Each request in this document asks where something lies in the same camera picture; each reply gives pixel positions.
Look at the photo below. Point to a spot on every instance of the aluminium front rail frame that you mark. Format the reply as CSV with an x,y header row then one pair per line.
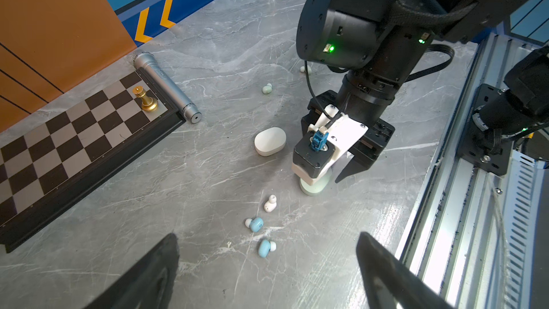
x,y
471,236

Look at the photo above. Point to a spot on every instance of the blue earbud lower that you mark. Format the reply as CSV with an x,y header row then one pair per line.
x,y
266,247

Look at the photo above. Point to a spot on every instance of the white earbud case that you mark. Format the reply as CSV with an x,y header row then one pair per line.
x,y
270,141

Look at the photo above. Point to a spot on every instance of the blue earbud upper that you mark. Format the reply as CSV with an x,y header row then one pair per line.
x,y
254,224

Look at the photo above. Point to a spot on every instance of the gold chess piece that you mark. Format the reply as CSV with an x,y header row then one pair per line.
x,y
148,104

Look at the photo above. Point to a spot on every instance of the white earbud near blue pair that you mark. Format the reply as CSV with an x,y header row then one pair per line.
x,y
270,204

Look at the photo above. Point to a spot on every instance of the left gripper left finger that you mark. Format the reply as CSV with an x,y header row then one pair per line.
x,y
147,284

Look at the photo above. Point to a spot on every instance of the mint green earbud case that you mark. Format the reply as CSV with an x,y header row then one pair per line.
x,y
318,187

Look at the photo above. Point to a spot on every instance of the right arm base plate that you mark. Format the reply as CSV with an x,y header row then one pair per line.
x,y
485,141

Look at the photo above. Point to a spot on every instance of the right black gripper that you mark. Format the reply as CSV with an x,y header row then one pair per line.
x,y
365,151

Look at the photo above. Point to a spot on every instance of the black white chessboard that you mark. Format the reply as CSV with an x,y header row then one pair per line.
x,y
51,168

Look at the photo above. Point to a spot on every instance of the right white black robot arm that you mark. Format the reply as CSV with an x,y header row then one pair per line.
x,y
376,45

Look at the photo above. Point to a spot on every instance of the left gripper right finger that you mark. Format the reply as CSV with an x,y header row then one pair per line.
x,y
387,282

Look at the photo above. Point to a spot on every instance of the silver microphone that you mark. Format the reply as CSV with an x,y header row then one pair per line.
x,y
150,66

